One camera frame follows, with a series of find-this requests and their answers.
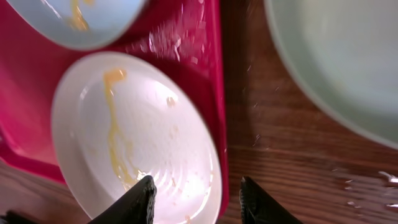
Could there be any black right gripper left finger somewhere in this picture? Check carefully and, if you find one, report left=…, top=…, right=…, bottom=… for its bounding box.
left=88, top=175, right=157, bottom=224

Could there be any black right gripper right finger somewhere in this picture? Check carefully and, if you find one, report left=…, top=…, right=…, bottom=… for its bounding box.
left=239, top=176, right=302, bottom=224

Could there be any white plate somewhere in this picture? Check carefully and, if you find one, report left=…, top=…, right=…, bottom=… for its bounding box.
left=51, top=52, right=222, bottom=223

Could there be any red plastic tray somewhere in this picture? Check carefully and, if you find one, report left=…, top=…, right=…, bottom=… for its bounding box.
left=1, top=0, right=229, bottom=211

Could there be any light blue plate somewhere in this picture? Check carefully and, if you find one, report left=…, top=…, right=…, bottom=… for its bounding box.
left=7, top=0, right=149, bottom=50
left=264, top=0, right=397, bottom=148

